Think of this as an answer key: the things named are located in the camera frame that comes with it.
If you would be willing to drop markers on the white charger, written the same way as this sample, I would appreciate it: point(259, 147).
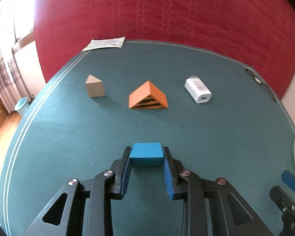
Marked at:
point(198, 90)

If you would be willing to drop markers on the red quilted blanket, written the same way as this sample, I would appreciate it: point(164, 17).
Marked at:
point(174, 12)

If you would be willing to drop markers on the light blue waste bin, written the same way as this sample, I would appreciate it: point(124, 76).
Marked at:
point(21, 107)

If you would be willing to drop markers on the plain wooden triangular block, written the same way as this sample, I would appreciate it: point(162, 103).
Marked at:
point(94, 87)

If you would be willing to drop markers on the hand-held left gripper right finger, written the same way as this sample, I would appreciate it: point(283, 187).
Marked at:
point(167, 177)

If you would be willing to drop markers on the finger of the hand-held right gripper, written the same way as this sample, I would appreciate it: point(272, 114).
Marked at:
point(291, 182)
point(281, 196)

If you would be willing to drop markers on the orange striped triangular block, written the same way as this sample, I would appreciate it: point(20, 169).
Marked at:
point(147, 95)

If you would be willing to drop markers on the patterned curtain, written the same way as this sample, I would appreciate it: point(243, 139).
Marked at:
point(5, 73)

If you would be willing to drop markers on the blue block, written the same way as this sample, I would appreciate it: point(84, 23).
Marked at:
point(146, 154)

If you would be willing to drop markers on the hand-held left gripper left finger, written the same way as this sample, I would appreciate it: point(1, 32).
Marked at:
point(125, 174)

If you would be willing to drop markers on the folded paper leaflet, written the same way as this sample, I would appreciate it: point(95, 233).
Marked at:
point(105, 43)

